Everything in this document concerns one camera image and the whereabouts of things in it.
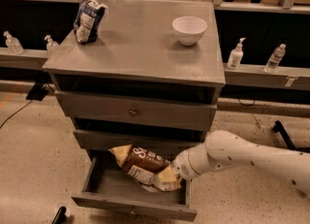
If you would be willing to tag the blue white chip bag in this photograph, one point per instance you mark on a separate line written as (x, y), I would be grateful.
(89, 16)

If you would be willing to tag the black object bottom left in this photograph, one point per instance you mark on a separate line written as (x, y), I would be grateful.
(60, 216)

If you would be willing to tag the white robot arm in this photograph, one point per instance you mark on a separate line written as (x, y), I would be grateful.
(222, 149)

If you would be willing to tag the brown chip bag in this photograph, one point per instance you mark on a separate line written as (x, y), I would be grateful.
(153, 172)

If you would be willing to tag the clear pump bottle far left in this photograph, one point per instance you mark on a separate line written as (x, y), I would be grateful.
(13, 44)

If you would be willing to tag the grey bottom drawer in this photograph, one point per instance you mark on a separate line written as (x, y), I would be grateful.
(107, 187)

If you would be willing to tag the black floor box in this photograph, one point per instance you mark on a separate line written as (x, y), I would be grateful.
(38, 92)

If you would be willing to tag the grey middle drawer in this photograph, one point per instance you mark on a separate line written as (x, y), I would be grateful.
(93, 140)

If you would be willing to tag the clear water bottle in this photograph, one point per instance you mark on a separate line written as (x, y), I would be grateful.
(275, 58)

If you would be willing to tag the grey top drawer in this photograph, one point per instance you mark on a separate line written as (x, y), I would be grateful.
(143, 111)

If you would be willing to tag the grey drawer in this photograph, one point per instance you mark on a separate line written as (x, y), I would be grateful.
(93, 140)
(143, 111)
(107, 187)

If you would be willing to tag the grey drawer cabinet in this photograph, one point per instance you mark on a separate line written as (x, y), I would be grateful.
(137, 55)

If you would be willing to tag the black stand leg right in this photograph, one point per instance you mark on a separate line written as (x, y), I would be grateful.
(279, 128)

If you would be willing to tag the white pump lotion bottle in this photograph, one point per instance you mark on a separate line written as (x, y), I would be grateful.
(236, 55)

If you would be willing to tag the white ceramic bowl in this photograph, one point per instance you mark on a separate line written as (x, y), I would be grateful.
(188, 29)

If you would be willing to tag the clear pump bottle near cabinet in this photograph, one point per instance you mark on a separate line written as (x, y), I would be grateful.
(51, 45)

